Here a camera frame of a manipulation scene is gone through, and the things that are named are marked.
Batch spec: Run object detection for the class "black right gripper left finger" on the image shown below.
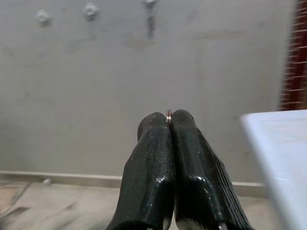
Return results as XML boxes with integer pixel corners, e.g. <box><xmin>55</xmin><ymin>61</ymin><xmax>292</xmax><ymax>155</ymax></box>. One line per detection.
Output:
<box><xmin>105</xmin><ymin>111</ymin><xmax>175</xmax><ymax>230</ymax></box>

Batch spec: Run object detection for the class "white marble-look table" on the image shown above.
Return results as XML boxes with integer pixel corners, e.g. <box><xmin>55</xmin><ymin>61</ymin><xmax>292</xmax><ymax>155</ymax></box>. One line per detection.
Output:
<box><xmin>239</xmin><ymin>109</ymin><xmax>307</xmax><ymax>230</ymax></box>

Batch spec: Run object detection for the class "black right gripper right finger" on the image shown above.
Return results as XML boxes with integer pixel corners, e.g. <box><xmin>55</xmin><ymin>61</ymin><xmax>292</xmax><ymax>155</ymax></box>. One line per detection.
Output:
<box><xmin>169</xmin><ymin>109</ymin><xmax>255</xmax><ymax>230</ymax></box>

